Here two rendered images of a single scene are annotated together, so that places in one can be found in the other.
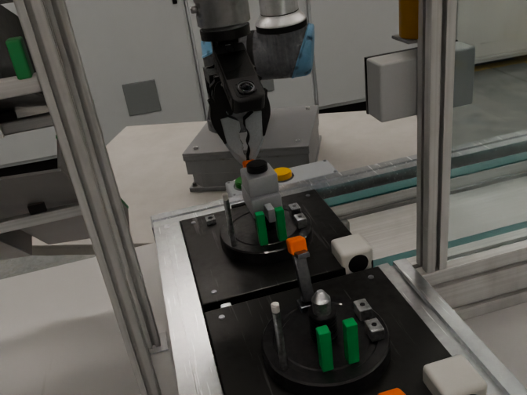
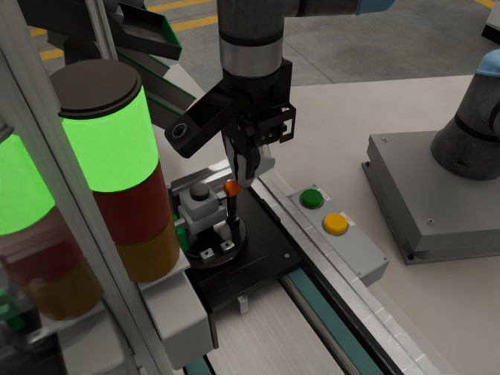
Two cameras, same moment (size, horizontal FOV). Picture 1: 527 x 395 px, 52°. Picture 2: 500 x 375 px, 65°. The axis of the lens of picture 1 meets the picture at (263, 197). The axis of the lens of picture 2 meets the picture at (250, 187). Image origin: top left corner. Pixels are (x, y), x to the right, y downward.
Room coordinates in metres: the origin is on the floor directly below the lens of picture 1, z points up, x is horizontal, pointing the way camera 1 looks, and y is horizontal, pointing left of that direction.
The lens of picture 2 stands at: (0.64, -0.40, 1.52)
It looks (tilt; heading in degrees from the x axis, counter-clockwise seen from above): 47 degrees down; 70
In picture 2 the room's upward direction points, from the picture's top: straight up
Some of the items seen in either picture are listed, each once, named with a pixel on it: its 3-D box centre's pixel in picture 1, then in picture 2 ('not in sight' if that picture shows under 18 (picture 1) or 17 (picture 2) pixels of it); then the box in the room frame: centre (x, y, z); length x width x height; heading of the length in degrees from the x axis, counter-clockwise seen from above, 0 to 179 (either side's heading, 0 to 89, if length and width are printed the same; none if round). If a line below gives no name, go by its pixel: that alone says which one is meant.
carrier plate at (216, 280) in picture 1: (267, 243); (206, 241); (0.70, 0.00, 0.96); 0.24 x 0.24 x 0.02; 11
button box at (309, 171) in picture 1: (283, 190); (332, 234); (0.93, -0.04, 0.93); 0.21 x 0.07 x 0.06; 101
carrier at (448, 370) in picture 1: (323, 320); not in sight; (0.45, -0.04, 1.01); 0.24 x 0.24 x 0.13; 11
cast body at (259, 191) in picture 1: (261, 187); (196, 207); (0.69, 0.00, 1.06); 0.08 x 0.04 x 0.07; 12
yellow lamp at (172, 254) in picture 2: (421, 12); (141, 236); (0.62, -0.21, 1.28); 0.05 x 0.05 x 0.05
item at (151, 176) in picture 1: (240, 171); (428, 191); (1.24, 0.05, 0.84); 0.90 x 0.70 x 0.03; 77
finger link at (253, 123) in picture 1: (250, 133); (257, 168); (0.80, 0.01, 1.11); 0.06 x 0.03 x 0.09; 11
